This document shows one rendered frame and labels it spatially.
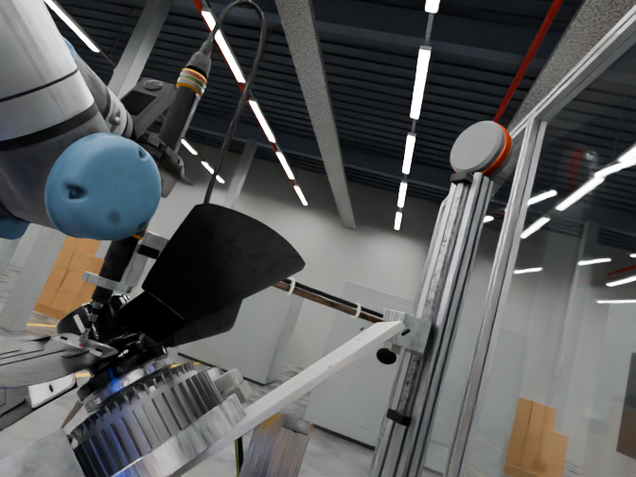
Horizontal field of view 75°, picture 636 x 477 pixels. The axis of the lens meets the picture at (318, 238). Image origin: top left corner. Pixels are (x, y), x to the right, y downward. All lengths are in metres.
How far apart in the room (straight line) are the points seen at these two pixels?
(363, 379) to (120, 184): 5.80
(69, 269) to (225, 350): 3.27
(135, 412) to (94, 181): 0.44
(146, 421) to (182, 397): 0.06
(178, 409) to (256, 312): 7.23
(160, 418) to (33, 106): 0.48
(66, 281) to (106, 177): 8.71
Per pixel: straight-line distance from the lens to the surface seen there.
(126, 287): 0.68
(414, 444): 1.05
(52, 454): 0.70
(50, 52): 0.32
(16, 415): 0.79
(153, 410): 0.68
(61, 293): 8.98
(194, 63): 0.76
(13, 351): 0.62
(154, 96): 0.64
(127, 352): 0.75
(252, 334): 7.90
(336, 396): 6.08
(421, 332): 0.99
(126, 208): 0.32
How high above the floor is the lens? 1.32
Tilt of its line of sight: 11 degrees up
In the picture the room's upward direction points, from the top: 18 degrees clockwise
